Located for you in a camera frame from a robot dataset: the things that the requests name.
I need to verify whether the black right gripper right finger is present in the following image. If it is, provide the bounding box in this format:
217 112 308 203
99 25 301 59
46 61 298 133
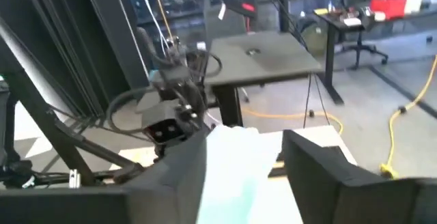
282 129 437 224

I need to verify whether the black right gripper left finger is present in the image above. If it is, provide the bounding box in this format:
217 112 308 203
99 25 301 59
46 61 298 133
0 126 209 224

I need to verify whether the light teal cloth napkin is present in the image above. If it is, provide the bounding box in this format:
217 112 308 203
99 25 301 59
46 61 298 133
196 124 284 224

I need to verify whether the black standing desk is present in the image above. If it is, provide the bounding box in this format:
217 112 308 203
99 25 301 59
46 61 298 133
313 8 375 106

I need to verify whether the red bag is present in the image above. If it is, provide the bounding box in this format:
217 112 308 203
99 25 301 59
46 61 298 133
370 0 408 20

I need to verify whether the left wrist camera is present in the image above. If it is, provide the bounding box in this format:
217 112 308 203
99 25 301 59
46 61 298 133
141 99 189 146

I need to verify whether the yellow hanging cable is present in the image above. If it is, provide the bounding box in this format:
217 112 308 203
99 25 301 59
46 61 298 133
148 0 175 44

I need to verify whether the white hanging cable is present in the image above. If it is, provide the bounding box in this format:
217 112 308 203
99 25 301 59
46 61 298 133
136 0 171 57

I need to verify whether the yellow floor extension cable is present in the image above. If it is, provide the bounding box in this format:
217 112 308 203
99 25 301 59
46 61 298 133
380 55 437 180

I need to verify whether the orange floor cable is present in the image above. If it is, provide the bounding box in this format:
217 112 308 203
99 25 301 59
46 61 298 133
240 107 344 136

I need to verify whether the thin black hanging cable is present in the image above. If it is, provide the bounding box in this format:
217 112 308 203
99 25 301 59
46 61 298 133
302 72 312 129
313 73 331 126

